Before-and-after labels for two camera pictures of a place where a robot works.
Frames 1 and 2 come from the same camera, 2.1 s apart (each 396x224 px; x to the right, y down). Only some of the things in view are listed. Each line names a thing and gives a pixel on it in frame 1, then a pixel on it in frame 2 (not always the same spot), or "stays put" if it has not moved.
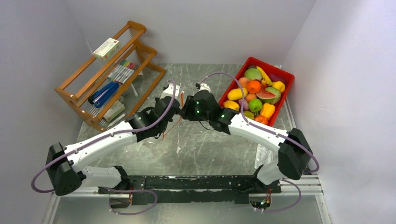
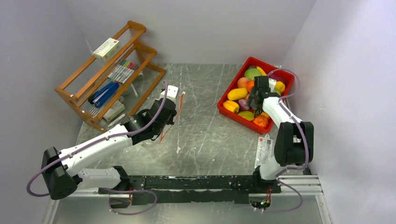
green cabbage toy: [253, 73] stays put
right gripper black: [186, 112] → [253, 93]
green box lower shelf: [116, 109] stays put
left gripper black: [156, 103] stays put
